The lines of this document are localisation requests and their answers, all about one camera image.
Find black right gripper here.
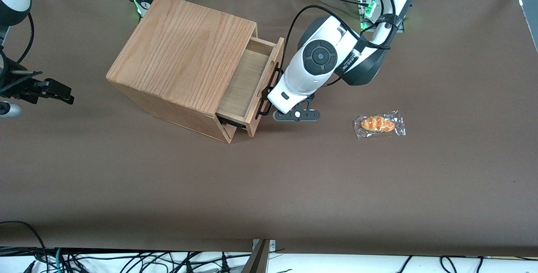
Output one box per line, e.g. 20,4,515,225
0,70,75,105

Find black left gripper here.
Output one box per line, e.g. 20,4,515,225
261,88,317,112

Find black metal drawer handle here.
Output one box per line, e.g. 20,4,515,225
256,67,281,117

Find light wooden drawer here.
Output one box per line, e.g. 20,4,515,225
216,37,285,138

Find wooden drawer cabinet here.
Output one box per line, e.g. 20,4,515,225
106,0,258,144

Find brown table mat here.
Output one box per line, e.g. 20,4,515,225
0,0,538,257

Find bread roll in clear wrapper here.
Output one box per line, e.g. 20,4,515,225
353,110,407,140

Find black drawer slide rail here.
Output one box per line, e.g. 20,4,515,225
216,113,248,130

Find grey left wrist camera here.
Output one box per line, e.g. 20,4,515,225
273,108,321,123

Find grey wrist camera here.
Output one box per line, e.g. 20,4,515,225
0,102,22,118
273,108,321,123

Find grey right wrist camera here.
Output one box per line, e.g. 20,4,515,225
0,102,22,118

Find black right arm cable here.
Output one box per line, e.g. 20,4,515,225
16,12,35,64

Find black looped floor cable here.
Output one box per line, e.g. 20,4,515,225
0,221,47,273

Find silver table edge bracket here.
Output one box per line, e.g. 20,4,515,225
251,239,277,273

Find dark metal post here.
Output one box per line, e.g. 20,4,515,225
242,239,269,273

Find tangled black floor cables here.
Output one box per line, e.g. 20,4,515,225
0,246,253,273

